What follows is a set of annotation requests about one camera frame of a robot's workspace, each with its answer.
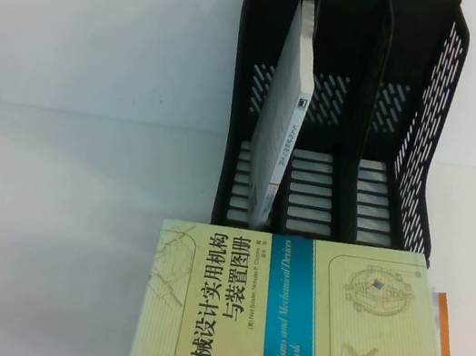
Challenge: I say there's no white self-driving book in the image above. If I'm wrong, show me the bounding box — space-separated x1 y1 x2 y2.
236 0 331 235

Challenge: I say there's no yellow-green mechanisms book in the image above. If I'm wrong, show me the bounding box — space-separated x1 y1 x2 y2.
126 205 476 356

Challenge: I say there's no black plastic book stand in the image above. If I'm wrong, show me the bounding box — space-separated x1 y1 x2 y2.
203 0 476 274

